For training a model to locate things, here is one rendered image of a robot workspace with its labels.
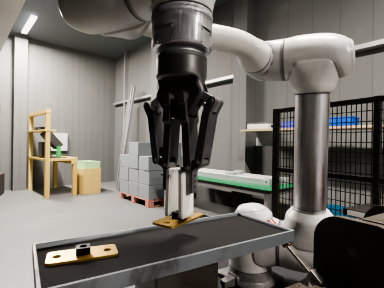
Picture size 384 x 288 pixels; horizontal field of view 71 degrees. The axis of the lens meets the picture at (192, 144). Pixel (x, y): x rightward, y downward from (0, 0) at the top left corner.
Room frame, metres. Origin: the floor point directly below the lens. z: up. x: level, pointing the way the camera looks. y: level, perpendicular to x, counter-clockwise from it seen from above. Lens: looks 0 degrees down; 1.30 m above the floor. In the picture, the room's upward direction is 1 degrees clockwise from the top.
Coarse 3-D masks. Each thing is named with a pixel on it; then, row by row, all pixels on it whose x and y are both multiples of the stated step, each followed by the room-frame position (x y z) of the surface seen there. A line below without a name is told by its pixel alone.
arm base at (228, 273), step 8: (224, 272) 1.01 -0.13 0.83; (232, 272) 0.97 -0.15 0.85; (240, 272) 0.94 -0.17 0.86; (272, 272) 1.00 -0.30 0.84; (224, 280) 0.94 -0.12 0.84; (232, 280) 0.94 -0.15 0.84; (240, 280) 0.94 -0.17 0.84; (248, 280) 0.93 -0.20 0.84; (256, 280) 0.93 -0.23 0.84; (264, 280) 0.93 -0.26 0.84; (272, 280) 0.95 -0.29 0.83; (280, 280) 0.97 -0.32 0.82
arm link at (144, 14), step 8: (128, 0) 0.40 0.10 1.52; (136, 0) 0.40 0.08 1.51; (144, 0) 0.39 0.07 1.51; (152, 0) 0.38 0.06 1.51; (160, 0) 0.37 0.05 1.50; (168, 0) 0.36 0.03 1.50; (176, 0) 0.36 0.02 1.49; (184, 0) 0.36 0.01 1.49; (192, 0) 0.36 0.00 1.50; (200, 0) 0.37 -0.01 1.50; (208, 0) 0.38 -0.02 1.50; (136, 8) 0.41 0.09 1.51; (144, 8) 0.40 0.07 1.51; (152, 8) 0.39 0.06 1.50; (208, 8) 0.38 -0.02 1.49; (136, 16) 0.43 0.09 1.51; (144, 16) 0.43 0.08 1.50
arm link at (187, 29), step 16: (160, 16) 0.37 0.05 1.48; (176, 16) 0.36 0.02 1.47; (192, 16) 0.36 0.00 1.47; (208, 16) 0.38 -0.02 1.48; (160, 32) 0.37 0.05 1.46; (176, 32) 0.36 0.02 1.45; (192, 32) 0.36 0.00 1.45; (208, 32) 0.38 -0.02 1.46; (160, 48) 0.39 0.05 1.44; (176, 48) 0.37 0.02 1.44; (192, 48) 0.38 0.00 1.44; (208, 48) 0.39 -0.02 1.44
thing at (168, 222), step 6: (174, 216) 0.40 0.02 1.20; (192, 216) 0.41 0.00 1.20; (198, 216) 0.41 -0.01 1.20; (156, 222) 0.38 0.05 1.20; (162, 222) 0.38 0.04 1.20; (168, 222) 0.38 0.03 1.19; (174, 222) 0.38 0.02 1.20; (180, 222) 0.38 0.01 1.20; (186, 222) 0.39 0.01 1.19; (168, 228) 0.36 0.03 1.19
